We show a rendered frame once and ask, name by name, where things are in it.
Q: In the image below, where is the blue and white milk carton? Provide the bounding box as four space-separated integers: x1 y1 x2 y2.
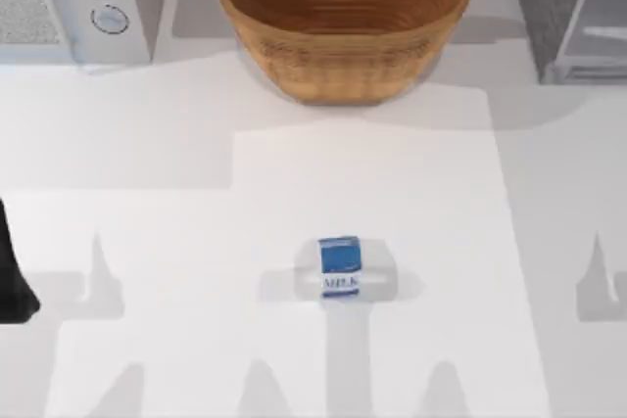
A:
316 235 363 301

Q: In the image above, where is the small microwave knob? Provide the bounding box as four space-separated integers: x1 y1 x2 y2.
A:
90 3 131 35

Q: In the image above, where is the pale microwave oven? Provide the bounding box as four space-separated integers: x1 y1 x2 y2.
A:
0 0 154 69

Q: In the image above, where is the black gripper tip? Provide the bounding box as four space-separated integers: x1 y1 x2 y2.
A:
0 198 41 325

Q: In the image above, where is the brown woven basket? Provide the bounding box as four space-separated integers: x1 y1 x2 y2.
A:
217 0 472 107

